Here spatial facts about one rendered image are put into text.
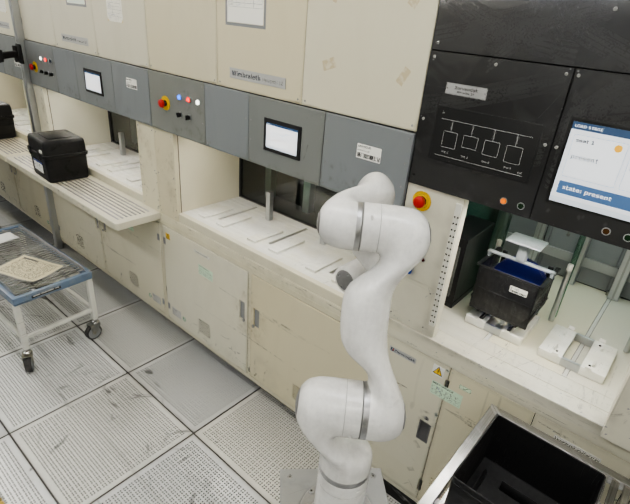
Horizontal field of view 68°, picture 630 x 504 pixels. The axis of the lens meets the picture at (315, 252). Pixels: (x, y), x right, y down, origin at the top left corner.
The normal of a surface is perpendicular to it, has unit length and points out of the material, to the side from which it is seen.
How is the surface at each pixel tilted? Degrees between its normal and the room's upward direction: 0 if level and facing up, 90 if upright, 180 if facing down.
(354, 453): 30
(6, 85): 90
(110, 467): 0
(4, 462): 0
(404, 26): 90
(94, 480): 0
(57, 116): 90
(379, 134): 90
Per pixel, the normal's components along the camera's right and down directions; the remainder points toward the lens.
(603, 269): -0.65, 0.30
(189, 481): 0.07, -0.89
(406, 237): -0.04, 0.11
